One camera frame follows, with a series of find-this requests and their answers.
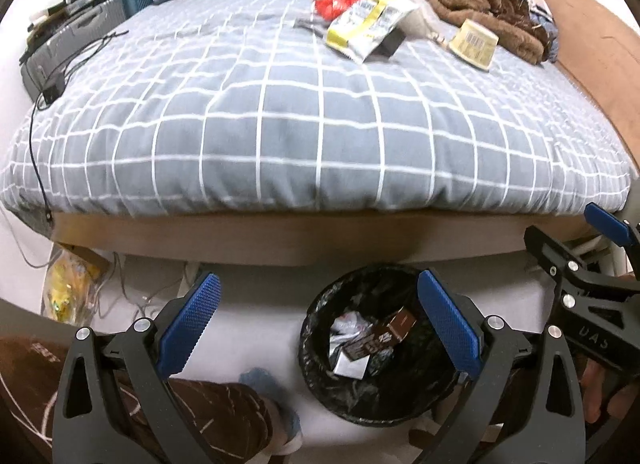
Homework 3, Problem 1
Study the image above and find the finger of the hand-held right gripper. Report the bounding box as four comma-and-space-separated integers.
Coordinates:
524, 226, 598, 297
584, 203, 640, 277

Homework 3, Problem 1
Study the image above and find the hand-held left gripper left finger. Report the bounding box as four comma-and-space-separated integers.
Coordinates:
50, 271, 222, 464

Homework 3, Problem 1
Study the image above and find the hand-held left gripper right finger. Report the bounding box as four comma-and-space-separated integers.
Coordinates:
417, 269, 588, 464

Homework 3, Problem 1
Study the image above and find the brown cookie box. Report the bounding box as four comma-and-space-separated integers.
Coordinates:
345, 308, 418, 362

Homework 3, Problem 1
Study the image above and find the clear red printed plastic bag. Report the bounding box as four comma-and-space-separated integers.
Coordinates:
327, 311, 373, 345

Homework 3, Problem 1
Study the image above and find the black lined trash bin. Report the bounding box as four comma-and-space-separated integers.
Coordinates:
299, 265, 483, 427

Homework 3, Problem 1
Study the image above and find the yellow paper cup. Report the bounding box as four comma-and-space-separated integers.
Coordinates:
447, 18, 500, 73

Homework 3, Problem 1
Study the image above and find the translucent white plastic bag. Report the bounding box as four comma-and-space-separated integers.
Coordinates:
395, 0, 453, 47

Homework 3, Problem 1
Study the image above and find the yellow white snack packet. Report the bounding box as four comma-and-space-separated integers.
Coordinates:
326, 0, 421, 63

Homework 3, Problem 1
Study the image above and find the silver foil wrapper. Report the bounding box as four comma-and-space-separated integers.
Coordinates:
292, 18, 331, 37

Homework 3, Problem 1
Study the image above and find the person's right hand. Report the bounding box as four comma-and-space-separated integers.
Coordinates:
580, 359, 640, 420

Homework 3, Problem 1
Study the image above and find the blue sock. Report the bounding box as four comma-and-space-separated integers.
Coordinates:
239, 368, 303, 445

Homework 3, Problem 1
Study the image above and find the yellow plastic bag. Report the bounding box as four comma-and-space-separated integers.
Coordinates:
42, 249, 103, 325

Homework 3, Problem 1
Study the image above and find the wooden bed headboard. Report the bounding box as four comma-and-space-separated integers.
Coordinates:
542, 0, 640, 169

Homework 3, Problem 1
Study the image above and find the person's left leg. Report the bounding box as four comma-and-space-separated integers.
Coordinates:
0, 336, 273, 464

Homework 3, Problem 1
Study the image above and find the black charger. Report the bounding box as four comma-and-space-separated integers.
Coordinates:
41, 71, 66, 104

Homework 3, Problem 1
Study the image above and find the grey suitcase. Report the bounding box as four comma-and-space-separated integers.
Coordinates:
20, 0, 126, 99

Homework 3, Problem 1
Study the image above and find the white power strip with cables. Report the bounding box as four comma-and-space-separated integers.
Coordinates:
95, 254, 201, 319

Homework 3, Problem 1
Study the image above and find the wooden bed frame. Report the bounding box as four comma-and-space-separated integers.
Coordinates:
50, 209, 608, 267

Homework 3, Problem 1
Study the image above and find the black cable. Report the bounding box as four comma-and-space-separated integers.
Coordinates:
27, 31, 128, 222

